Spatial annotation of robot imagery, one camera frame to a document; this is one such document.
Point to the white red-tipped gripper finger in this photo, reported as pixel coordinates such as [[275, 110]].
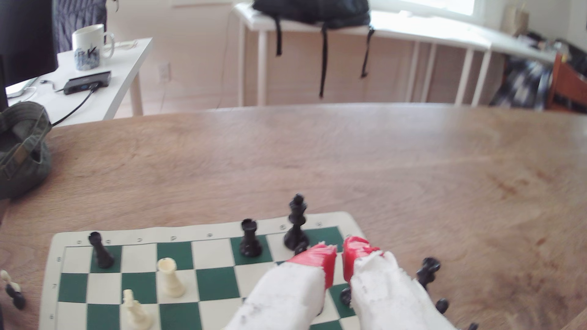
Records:
[[289, 293], [390, 298]]

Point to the black pawn chess piece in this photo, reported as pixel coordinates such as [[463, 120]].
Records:
[[345, 296], [441, 305]]

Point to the black queen chess piece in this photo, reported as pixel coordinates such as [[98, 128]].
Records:
[[427, 271]]

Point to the black king chess piece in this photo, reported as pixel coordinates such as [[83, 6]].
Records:
[[296, 229]]

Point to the green white chess mat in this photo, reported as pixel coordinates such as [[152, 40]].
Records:
[[211, 254]]

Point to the white rook chess piece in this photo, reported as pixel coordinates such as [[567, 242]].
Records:
[[170, 279]]

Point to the white knight chess piece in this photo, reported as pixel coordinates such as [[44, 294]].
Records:
[[136, 314]]

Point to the black white patterned cloth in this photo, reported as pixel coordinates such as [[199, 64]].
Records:
[[523, 85]]

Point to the long white desk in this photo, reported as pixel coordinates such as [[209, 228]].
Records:
[[412, 32]]

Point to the orange wooden chair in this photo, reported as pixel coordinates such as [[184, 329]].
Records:
[[568, 85]]

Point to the white side table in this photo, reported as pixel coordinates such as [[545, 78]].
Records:
[[119, 68]]

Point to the black backpack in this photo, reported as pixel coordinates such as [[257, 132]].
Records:
[[312, 11]]

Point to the black usb hub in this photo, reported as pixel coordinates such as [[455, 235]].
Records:
[[87, 81]]

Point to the bright window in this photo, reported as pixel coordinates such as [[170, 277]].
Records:
[[435, 7]]

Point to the green cap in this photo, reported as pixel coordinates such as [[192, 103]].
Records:
[[23, 151]]

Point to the beige paper bag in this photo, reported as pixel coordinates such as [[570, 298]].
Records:
[[516, 18]]

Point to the white mug blue print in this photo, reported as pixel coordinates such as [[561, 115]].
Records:
[[89, 46]]

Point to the white flat device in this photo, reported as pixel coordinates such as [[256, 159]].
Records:
[[18, 88]]

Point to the dark patterned fabric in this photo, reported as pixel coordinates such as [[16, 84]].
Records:
[[78, 16]]

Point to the black monitor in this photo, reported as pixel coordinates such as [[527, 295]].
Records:
[[27, 36]]

